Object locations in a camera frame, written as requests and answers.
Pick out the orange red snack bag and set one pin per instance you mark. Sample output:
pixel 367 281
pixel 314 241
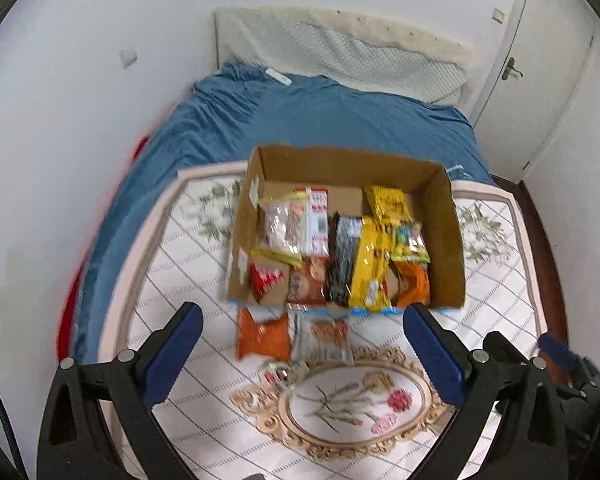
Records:
pixel 270 338

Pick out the white quilted pillow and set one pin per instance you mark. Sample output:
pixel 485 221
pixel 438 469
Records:
pixel 358 50

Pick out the white door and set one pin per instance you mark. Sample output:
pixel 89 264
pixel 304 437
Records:
pixel 513 119

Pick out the copper brown snack packet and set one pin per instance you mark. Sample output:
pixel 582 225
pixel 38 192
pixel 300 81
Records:
pixel 308 284

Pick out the floral white quilt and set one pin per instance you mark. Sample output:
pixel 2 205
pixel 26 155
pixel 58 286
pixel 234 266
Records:
pixel 375 420

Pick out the red white spicy strip packet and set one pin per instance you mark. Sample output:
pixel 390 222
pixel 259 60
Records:
pixel 316 242

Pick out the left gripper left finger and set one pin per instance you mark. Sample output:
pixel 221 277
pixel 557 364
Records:
pixel 75 442

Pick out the colourful candy bag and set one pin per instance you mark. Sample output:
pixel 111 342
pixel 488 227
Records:
pixel 409 244

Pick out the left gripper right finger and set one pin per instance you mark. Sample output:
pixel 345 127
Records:
pixel 468 380

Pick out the blue bed sheet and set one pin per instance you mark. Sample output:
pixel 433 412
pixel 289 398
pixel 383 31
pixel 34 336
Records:
pixel 226 117

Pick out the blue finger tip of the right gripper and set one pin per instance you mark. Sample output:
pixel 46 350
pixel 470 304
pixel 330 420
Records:
pixel 558 352

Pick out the red small snack packet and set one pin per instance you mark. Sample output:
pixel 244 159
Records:
pixel 263 279

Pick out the metal door handle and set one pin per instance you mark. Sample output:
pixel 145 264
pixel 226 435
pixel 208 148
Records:
pixel 511 71

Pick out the clear pastry snack bag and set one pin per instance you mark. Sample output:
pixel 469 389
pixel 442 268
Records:
pixel 321 339

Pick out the white remote control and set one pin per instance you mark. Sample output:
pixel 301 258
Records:
pixel 279 77

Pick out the small grey snack packet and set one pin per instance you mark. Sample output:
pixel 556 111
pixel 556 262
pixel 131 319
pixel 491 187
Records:
pixel 283 376

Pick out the black yellow snack bag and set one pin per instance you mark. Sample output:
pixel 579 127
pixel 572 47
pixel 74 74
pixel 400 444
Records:
pixel 360 250

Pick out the clear bag of nuts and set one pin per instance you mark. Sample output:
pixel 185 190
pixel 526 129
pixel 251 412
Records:
pixel 282 228

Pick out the white wall switch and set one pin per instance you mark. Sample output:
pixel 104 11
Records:
pixel 127 58

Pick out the brown cardboard box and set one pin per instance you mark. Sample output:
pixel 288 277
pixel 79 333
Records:
pixel 276 170

